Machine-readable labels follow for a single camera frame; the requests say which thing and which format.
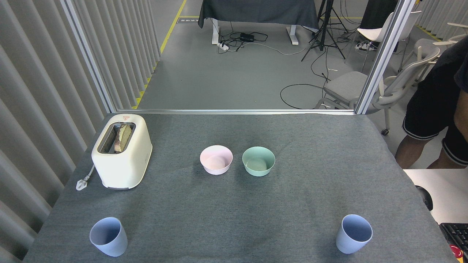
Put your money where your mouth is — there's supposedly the grey office chair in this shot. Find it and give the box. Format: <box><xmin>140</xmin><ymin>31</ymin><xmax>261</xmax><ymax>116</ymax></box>
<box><xmin>315</xmin><ymin>47</ymin><xmax>441</xmax><ymax>136</ymax></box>

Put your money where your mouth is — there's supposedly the white frame office chair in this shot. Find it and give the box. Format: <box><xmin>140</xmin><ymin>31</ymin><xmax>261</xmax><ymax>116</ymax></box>
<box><xmin>413</xmin><ymin>23</ymin><xmax>468</xmax><ymax>63</ymax></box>

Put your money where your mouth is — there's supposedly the pink bowl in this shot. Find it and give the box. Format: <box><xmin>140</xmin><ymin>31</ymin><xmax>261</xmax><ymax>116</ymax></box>
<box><xmin>200</xmin><ymin>145</ymin><xmax>233</xmax><ymax>175</ymax></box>

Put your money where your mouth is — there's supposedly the silver frame rail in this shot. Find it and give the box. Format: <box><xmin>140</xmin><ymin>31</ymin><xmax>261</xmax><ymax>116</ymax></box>
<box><xmin>116</xmin><ymin>109</ymin><xmax>357</xmax><ymax>115</ymax></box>

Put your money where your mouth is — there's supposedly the blue cup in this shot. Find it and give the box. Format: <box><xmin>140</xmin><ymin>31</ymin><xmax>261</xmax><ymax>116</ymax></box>
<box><xmin>89</xmin><ymin>217</ymin><xmax>128</xmax><ymax>257</ymax></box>
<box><xmin>336</xmin><ymin>214</ymin><xmax>373</xmax><ymax>254</ymax></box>

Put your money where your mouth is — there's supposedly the white desk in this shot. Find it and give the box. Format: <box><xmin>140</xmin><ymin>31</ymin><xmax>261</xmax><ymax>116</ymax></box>
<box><xmin>402</xmin><ymin>169</ymin><xmax>468</xmax><ymax>224</ymax></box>

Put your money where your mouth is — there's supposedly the black keyboard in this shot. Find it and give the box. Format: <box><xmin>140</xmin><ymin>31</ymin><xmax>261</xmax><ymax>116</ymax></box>
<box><xmin>439</xmin><ymin>222</ymin><xmax>468</xmax><ymax>253</ymax></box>

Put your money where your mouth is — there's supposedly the cream white toaster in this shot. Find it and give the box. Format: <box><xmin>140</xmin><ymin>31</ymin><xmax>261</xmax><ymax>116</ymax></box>
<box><xmin>91</xmin><ymin>114</ymin><xmax>153</xmax><ymax>190</ymax></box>

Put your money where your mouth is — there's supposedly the black rounded device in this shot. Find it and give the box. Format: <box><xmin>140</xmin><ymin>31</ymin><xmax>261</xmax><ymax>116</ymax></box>
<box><xmin>416</xmin><ymin>186</ymin><xmax>434</xmax><ymax>211</ymax></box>

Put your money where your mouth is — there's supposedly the person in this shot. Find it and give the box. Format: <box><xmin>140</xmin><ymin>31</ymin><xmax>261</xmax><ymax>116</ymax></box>
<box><xmin>395</xmin><ymin>35</ymin><xmax>468</xmax><ymax>169</ymax></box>

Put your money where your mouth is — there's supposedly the black tripod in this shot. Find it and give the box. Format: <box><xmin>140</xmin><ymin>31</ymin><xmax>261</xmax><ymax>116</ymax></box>
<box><xmin>301</xmin><ymin>0</ymin><xmax>346</xmax><ymax>62</ymax></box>

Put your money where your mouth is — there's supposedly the white toaster power plug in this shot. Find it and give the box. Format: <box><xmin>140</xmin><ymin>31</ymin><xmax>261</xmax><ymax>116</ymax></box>
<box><xmin>76</xmin><ymin>164</ymin><xmax>96</xmax><ymax>191</ymax></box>

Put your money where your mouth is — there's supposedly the dark cloth on background table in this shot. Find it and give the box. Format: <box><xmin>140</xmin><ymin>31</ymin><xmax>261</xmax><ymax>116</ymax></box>
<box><xmin>198</xmin><ymin>0</ymin><xmax>319</xmax><ymax>30</ymax></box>

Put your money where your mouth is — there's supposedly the grey table cloth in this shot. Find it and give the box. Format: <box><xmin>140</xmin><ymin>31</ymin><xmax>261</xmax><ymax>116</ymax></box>
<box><xmin>23</xmin><ymin>113</ymin><xmax>457</xmax><ymax>263</ymax></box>

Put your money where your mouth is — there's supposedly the white plastic chair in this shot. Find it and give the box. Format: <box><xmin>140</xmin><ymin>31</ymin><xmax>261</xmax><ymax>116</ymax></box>
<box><xmin>356</xmin><ymin>11</ymin><xmax>422</xmax><ymax>72</ymax></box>

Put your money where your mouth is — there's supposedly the white floor cable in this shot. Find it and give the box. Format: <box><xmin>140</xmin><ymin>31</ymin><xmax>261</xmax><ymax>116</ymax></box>
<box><xmin>252</xmin><ymin>41</ymin><xmax>307</xmax><ymax>56</ymax></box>

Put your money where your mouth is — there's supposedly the silver frame post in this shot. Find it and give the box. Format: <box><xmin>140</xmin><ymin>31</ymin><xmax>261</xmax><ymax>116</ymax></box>
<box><xmin>60</xmin><ymin>0</ymin><xmax>117</xmax><ymax>114</ymax></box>
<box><xmin>355</xmin><ymin>0</ymin><xmax>417</xmax><ymax>115</ymax></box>

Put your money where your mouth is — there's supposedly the black looped floor cable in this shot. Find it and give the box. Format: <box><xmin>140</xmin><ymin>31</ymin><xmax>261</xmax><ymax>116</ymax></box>
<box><xmin>280</xmin><ymin>84</ymin><xmax>330</xmax><ymax>110</ymax></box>

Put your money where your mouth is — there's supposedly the toasted bread slice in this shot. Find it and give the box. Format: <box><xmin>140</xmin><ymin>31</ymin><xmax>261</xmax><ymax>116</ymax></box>
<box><xmin>114</xmin><ymin>123</ymin><xmax>133</xmax><ymax>153</ymax></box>

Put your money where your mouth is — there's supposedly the green bowl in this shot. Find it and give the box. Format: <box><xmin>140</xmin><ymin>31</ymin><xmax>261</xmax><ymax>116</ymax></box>
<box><xmin>242</xmin><ymin>146</ymin><xmax>276</xmax><ymax>177</ymax></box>

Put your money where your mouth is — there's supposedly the white background table frame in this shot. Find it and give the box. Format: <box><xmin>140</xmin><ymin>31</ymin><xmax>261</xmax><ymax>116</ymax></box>
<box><xmin>211</xmin><ymin>18</ymin><xmax>299</xmax><ymax>46</ymax></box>

